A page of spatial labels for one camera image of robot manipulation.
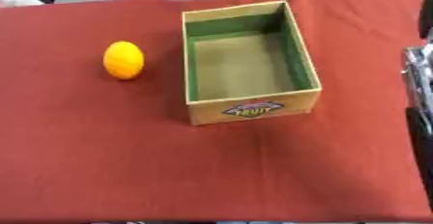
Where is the tan cardboard box green inside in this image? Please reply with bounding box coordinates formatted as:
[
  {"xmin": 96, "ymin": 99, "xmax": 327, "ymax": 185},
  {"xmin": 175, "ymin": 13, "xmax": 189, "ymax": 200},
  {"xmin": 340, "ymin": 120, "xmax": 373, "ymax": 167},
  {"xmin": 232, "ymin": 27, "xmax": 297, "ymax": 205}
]
[{"xmin": 181, "ymin": 0, "xmax": 324, "ymax": 126}]

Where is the yellow orange oval toy fruit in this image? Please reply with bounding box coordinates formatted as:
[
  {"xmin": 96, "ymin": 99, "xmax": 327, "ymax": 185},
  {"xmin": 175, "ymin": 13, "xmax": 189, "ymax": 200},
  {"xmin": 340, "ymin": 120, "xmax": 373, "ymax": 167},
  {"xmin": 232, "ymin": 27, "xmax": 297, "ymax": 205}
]
[{"xmin": 101, "ymin": 41, "xmax": 146, "ymax": 81}]

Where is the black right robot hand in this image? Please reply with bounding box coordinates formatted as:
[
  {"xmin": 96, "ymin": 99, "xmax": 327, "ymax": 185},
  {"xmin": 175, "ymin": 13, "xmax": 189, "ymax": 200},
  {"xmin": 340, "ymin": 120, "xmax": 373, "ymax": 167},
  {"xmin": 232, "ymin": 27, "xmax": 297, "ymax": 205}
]
[{"xmin": 418, "ymin": 0, "xmax": 433, "ymax": 41}]

